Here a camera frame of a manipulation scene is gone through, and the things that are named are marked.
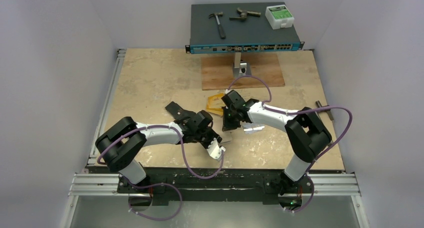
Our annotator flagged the dark metal crank handle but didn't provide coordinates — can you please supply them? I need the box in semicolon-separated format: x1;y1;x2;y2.
315;100;334;121

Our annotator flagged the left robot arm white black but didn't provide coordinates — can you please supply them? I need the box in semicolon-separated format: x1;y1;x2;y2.
95;110;225;193

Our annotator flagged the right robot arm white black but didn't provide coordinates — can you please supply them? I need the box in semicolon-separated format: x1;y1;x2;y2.
221;90;332;192

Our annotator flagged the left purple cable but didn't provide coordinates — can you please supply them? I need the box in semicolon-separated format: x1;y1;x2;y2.
96;124;225;221

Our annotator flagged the metal clamp tool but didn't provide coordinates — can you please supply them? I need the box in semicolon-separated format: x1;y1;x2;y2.
229;7;262;21

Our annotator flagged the hammer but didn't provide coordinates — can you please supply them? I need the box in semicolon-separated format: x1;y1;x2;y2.
208;11;226;39

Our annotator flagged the purple cable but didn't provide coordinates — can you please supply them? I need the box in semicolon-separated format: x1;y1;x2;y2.
226;75;354;213
96;124;225;221

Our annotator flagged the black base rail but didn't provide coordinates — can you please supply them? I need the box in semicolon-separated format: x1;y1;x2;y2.
84;166;314;208

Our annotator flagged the white green box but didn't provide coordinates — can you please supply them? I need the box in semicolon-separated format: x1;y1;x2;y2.
265;4;295;30

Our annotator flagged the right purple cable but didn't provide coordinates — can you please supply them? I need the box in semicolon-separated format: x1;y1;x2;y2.
226;75;354;213

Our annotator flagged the wooden board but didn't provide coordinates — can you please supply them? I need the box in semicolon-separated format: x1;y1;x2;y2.
201;53;285;90

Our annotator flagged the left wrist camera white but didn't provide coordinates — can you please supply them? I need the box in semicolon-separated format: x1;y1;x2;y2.
206;138;226;161

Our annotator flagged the metal stand post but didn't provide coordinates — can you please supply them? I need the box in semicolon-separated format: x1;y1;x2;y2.
232;52;252;78

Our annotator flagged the blue network switch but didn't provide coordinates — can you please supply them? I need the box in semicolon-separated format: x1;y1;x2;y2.
185;2;305;54

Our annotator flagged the aluminium frame rail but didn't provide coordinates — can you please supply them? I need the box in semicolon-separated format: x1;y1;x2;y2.
61;48;369;228

